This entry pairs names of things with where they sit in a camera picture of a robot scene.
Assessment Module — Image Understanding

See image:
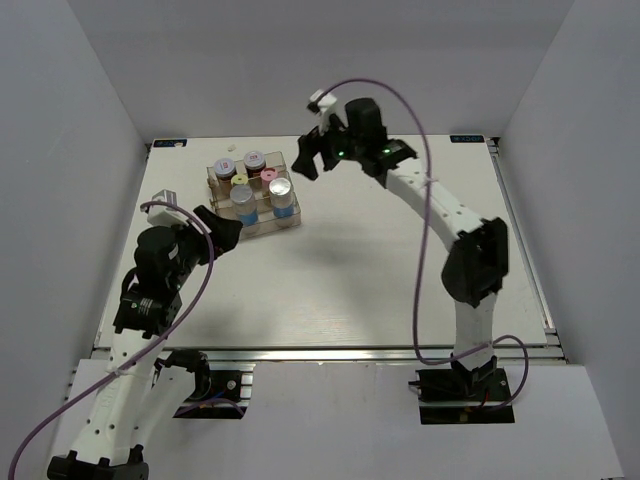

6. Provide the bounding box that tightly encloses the blue corner sticker right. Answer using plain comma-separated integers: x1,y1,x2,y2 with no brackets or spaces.
449,135,485,144

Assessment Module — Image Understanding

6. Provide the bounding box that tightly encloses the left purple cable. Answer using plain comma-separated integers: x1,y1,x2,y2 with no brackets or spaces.
10,200,247,471

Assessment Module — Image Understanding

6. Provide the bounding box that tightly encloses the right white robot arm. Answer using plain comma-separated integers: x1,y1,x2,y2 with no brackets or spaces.
292,91,509,399

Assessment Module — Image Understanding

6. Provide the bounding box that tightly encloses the dark jar silver lid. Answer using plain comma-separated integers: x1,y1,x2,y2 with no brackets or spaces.
213,158,237,191

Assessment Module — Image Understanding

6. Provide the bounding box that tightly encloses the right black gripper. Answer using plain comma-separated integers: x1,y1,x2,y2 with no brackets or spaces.
292,110,365,181

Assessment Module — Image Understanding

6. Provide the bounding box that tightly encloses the purple cable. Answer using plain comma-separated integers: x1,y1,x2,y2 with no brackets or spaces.
322,77,533,412
10,200,247,471

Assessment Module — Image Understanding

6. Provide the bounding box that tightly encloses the aluminium table front rail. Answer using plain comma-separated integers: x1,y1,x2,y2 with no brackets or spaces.
90,344,566,363

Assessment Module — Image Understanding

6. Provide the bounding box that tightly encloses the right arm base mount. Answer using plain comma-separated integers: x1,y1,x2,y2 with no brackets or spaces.
408,368,515,425

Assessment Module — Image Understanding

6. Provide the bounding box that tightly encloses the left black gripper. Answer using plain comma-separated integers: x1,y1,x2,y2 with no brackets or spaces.
168,205,242,289

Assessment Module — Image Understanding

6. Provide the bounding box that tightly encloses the silver lid blue-label shaker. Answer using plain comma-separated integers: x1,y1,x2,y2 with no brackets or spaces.
230,185,259,235

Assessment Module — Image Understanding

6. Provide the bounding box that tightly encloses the blue corner sticker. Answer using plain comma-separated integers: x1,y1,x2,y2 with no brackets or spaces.
449,135,485,144
152,138,187,148

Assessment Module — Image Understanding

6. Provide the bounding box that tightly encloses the dark jar red label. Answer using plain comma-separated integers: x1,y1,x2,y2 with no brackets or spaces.
243,150,266,179

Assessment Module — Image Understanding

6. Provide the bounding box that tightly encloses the blue corner sticker left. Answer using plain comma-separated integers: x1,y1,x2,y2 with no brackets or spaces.
152,138,187,148

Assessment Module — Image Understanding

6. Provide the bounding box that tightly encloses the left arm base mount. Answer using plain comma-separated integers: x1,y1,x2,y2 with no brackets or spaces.
152,350,253,420

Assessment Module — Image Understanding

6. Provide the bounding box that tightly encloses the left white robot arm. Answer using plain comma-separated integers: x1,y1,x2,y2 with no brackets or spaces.
46,201,242,479

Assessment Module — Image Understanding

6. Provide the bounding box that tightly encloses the pink lid spice bottle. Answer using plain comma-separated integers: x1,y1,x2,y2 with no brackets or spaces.
260,168,279,190

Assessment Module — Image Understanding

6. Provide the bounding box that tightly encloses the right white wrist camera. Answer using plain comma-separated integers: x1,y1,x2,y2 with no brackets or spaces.
307,89,344,136

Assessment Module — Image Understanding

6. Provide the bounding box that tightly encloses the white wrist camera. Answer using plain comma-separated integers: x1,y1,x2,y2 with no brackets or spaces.
307,89,344,136
140,189,189,227

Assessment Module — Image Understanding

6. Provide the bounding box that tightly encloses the clear tiered acrylic rack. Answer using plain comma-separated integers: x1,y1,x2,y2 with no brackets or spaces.
207,152,301,239

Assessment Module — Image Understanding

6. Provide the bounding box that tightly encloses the tall silver lid shaker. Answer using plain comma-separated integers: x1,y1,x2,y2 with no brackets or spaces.
269,177,294,227

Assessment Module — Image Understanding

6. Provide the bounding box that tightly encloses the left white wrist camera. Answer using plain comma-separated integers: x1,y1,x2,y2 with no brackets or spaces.
140,189,189,227

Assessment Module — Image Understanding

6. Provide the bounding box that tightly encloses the yellow lid spice bottle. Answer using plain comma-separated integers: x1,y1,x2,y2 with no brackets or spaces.
231,174,249,188

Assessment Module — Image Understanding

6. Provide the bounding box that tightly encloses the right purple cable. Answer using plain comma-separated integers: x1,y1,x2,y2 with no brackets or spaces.
322,77,533,412

